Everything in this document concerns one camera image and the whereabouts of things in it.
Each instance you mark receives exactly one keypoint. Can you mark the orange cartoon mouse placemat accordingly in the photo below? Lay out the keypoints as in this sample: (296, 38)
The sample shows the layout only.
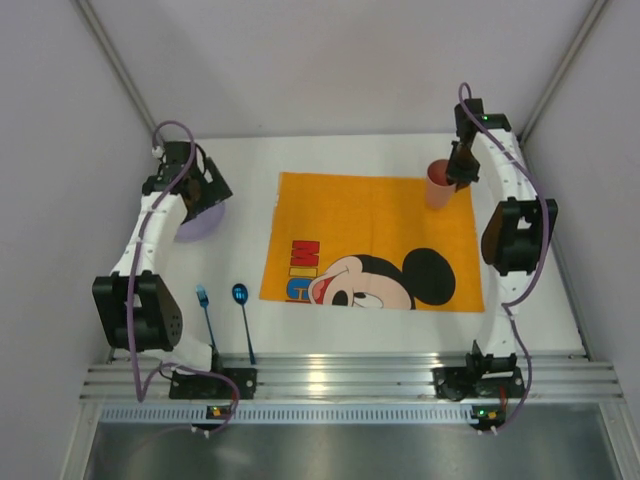
(371, 242)

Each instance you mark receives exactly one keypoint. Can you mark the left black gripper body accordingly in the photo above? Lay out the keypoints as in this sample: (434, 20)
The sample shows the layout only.
(215, 187)

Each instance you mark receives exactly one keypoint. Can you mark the blue metal spoon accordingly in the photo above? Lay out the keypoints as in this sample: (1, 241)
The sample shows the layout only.
(241, 295)

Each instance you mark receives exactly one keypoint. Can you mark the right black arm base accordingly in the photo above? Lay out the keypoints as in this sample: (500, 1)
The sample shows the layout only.
(481, 376)

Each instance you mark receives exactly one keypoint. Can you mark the left aluminium frame post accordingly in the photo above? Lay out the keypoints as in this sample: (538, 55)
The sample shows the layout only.
(91, 19)

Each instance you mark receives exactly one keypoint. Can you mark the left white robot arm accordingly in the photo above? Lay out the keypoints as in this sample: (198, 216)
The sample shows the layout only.
(183, 202)

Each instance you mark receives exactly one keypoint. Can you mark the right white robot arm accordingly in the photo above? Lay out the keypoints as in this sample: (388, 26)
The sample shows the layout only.
(515, 228)

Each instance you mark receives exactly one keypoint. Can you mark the perforated cable tray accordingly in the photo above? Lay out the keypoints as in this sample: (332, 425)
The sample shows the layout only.
(302, 414)

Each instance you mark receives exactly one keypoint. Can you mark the aluminium mounting rail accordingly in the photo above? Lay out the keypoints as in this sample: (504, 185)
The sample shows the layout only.
(409, 377)

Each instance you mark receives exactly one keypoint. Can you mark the right aluminium frame post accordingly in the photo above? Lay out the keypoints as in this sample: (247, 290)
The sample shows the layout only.
(596, 10)

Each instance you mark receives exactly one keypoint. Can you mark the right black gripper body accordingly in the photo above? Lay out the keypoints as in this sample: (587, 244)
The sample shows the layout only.
(463, 167)

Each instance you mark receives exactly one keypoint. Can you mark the purple plastic plate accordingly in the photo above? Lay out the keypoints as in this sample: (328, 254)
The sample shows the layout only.
(202, 225)

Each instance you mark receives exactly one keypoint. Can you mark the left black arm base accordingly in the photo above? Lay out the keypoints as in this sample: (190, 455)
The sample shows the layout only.
(221, 383)

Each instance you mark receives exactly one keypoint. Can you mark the blue metal fork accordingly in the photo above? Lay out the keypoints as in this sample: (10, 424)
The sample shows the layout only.
(204, 304)

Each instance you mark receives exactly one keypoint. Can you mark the aluminium frame post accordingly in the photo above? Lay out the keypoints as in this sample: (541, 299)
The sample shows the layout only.
(596, 10)
(91, 19)

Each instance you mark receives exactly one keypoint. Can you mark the pink plastic cup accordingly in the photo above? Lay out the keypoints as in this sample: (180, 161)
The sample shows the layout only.
(438, 191)

